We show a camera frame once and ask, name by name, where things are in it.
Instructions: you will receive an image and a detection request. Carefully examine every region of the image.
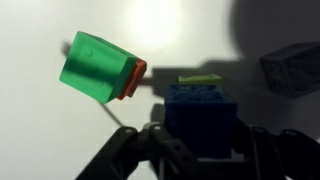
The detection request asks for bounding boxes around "dark grey block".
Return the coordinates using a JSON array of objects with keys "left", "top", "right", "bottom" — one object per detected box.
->
[{"left": 258, "top": 41, "right": 320, "bottom": 100}]

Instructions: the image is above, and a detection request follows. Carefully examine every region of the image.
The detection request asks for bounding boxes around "green block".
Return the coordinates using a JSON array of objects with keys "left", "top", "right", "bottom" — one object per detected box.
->
[{"left": 58, "top": 30, "right": 140, "bottom": 104}]

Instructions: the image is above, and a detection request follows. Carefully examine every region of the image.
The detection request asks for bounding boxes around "blue block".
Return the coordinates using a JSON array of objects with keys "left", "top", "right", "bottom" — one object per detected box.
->
[{"left": 163, "top": 82, "right": 239, "bottom": 160}]

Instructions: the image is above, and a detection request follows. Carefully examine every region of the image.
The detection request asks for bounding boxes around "orange block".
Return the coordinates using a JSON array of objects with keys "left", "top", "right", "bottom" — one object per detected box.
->
[{"left": 116, "top": 58, "right": 148, "bottom": 101}]

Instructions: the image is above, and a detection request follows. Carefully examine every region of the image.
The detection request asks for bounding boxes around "yellow-green block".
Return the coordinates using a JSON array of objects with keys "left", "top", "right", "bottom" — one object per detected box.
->
[{"left": 177, "top": 73, "right": 224, "bottom": 85}]

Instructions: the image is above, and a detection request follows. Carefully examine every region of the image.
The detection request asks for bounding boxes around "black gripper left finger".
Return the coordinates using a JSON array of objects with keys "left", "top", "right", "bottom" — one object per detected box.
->
[{"left": 74, "top": 121, "right": 202, "bottom": 180}]

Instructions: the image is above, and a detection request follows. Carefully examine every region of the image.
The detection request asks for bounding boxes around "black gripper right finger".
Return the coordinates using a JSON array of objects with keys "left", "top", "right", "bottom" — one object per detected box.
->
[{"left": 232, "top": 116, "right": 320, "bottom": 180}]

